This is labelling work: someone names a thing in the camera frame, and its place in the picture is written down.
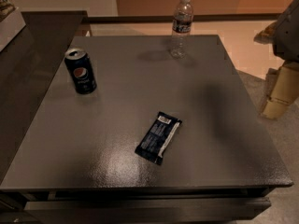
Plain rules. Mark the white box with snacks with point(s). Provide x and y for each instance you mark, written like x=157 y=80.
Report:
x=11 y=22

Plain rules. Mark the blue rxbar wrapper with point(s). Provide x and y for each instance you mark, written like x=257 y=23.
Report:
x=157 y=138

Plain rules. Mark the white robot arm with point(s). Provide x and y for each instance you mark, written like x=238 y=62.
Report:
x=283 y=34

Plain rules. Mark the clear plastic water bottle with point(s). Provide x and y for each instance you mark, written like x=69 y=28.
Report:
x=181 y=28

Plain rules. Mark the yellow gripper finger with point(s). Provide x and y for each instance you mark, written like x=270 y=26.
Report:
x=281 y=90

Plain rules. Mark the blue pepsi can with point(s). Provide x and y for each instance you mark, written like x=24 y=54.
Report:
x=80 y=69

